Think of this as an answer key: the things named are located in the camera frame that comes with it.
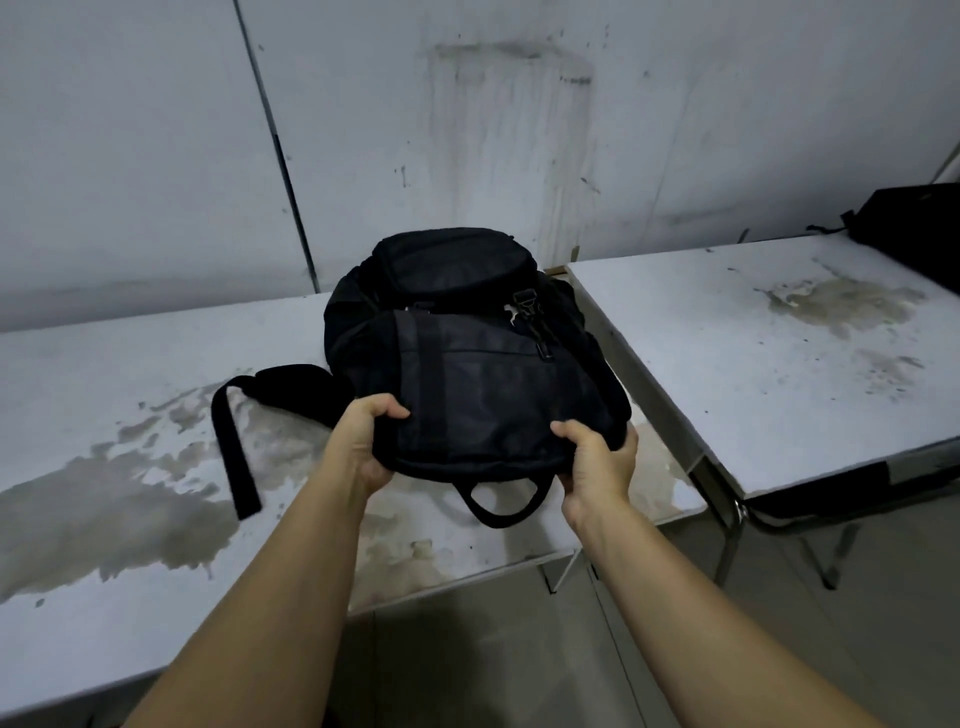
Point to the person's right hand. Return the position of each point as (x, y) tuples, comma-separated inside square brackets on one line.
[(600, 480)]

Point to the person's left hand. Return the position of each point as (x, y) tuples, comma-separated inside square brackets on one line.
[(356, 450)]

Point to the plain black backpack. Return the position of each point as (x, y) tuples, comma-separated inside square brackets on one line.
[(465, 360)]

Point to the black padded chair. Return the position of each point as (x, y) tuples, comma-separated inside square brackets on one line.
[(825, 499)]

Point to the black backpack with orange zippers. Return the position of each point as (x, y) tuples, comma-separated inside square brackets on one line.
[(915, 225)]

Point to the person's right forearm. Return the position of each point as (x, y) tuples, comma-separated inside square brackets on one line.
[(697, 637)]

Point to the person's left forearm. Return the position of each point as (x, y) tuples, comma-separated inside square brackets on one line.
[(262, 615)]

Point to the stained white table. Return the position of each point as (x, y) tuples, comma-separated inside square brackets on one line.
[(712, 360)]

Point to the brown cardboard scrap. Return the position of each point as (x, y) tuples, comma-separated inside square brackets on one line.
[(556, 269)]

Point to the white table with peeled patch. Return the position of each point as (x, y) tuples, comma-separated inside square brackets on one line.
[(90, 360)]

